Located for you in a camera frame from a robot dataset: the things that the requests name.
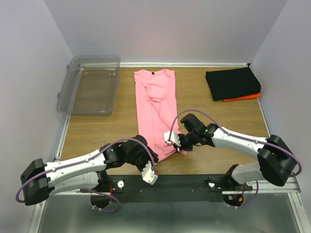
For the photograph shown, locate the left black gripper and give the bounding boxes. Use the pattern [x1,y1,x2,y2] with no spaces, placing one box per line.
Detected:
[125,147,159,174]

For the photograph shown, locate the pink t shirt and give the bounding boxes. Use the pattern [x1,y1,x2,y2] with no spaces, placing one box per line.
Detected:
[134,69,180,161]

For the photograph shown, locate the clear plastic bin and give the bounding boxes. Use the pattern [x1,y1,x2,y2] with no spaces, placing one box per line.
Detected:
[56,55,121,116]

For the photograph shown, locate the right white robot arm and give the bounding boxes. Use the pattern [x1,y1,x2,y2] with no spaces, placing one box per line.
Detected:
[178,114,297,190]

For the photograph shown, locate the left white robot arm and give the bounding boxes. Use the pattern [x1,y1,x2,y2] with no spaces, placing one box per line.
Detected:
[15,135,159,206]

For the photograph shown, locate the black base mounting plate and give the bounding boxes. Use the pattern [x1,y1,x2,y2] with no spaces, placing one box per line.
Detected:
[92,172,253,203]

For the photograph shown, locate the black folded t shirt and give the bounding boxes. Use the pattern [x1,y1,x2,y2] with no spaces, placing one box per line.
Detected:
[206,67,261,101]

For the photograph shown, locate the orange folded t shirt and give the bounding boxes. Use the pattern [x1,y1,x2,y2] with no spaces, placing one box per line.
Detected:
[223,93,261,102]

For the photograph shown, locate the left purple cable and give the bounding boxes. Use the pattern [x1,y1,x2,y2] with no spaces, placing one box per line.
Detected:
[15,138,157,203]

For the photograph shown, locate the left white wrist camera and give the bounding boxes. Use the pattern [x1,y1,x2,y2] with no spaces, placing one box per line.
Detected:
[141,161,158,185]

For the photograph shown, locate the back aluminium table rail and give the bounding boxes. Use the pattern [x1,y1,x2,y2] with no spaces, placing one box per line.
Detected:
[120,62,248,67]

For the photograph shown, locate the aluminium frame rail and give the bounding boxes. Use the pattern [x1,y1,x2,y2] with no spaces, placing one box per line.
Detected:
[29,178,302,233]

